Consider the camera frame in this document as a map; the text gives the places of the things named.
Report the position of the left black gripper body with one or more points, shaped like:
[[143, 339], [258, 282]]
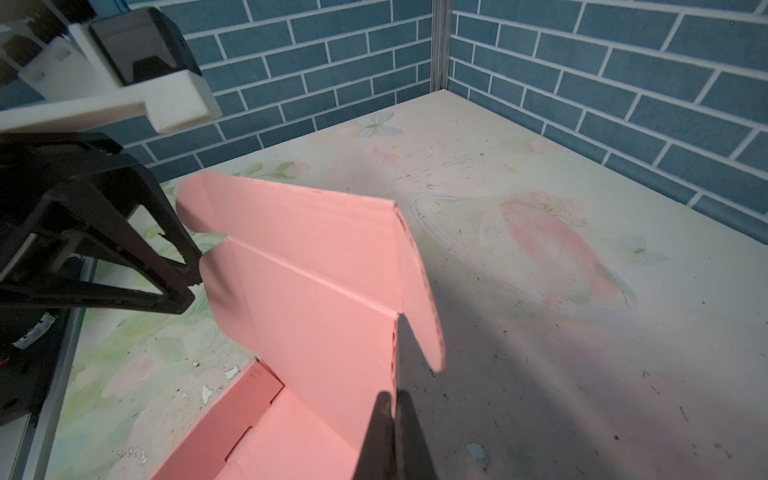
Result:
[[27, 352]]

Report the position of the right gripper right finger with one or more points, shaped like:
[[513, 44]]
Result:
[[412, 456]]

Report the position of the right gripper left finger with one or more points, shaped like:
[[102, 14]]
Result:
[[377, 458]]

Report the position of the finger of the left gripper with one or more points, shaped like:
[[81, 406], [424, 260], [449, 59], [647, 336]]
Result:
[[150, 252]]

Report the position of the pink paper box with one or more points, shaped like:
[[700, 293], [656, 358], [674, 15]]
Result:
[[313, 283]]

